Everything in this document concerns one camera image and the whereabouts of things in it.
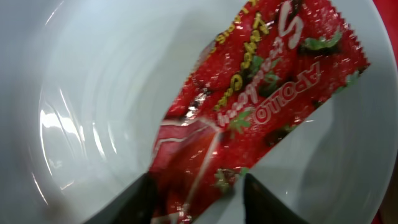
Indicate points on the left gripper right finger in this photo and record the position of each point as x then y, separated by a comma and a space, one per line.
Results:
263, 207

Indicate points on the light blue plate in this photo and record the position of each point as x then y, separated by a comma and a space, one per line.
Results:
85, 84

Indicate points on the red snack wrapper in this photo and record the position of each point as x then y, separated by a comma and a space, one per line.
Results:
275, 64

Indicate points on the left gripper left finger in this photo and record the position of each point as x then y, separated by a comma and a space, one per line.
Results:
135, 205

